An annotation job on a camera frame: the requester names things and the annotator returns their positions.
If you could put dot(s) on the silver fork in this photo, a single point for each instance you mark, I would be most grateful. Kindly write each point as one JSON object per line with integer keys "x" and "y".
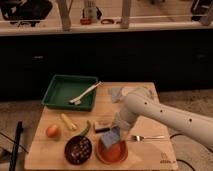
{"x": 138, "y": 138}

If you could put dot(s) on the white dish brush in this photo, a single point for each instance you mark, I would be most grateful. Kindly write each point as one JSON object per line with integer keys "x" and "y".
{"x": 77, "y": 100}

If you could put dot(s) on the blue sponge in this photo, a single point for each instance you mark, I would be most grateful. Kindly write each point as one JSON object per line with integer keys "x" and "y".
{"x": 111, "y": 137}

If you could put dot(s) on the orange fruit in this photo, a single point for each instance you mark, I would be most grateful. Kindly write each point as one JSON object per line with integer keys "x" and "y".
{"x": 53, "y": 131}

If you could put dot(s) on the clear plastic bag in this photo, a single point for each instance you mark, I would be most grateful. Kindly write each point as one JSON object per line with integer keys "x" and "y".
{"x": 115, "y": 93}

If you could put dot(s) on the white lidded cup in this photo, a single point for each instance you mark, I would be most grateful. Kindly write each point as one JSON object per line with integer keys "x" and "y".
{"x": 126, "y": 90}

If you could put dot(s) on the green plastic tray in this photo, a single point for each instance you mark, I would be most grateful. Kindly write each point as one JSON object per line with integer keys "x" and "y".
{"x": 63, "y": 88}

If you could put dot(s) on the red bowl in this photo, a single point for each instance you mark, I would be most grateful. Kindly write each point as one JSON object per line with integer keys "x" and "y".
{"x": 118, "y": 152}

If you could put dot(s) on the white bottle on shelf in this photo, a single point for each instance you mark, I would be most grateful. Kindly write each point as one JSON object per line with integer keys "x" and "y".
{"x": 90, "y": 10}

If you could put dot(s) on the black office chair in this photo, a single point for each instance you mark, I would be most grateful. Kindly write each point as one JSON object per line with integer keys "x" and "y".
{"x": 29, "y": 12}

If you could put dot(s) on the red round object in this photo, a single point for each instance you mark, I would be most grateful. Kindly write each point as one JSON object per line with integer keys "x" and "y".
{"x": 85, "y": 21}

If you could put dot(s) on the yellow corn cob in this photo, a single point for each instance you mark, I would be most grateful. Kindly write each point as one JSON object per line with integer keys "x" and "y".
{"x": 68, "y": 122}

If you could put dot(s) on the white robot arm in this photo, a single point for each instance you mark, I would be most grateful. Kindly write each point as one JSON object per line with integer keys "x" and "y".
{"x": 193, "y": 125}

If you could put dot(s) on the black pole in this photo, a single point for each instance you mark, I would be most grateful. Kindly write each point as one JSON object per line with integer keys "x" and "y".
{"x": 19, "y": 130}

